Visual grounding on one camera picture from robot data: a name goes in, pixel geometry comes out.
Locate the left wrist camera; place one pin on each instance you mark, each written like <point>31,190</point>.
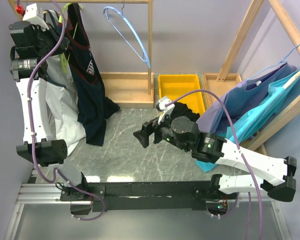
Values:
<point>33,14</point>

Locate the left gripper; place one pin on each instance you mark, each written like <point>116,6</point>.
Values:
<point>51,32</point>

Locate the left wooden rack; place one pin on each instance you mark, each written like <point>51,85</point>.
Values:
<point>130,89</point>

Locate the black base bar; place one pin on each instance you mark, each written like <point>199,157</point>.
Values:
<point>100,197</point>

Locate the white tank top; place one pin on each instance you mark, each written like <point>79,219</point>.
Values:
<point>62,100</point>

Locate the light blue wire hanger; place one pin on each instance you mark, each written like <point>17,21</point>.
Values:
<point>282,61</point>

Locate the dark clothes in bin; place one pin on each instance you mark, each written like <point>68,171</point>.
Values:
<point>181,109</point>

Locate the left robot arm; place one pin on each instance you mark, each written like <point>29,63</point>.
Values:
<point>33,45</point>

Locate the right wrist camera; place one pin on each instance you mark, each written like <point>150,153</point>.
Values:
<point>165,107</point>

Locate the cyan garment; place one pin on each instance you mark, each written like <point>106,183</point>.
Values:
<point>255,118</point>

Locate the navy tank top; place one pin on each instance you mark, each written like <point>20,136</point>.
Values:
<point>94,107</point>

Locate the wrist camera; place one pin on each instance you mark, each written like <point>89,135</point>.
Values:
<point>165,107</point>
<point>33,14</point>

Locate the green hanger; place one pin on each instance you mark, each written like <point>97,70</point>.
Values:
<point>63,59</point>

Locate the yellow plastic bin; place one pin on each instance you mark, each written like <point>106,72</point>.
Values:
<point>175,85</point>

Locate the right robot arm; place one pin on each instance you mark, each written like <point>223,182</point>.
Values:
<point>274,176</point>

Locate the purple garment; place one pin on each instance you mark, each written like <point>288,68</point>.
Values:
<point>245,96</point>

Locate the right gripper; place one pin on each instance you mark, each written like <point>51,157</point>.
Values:
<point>148,128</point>

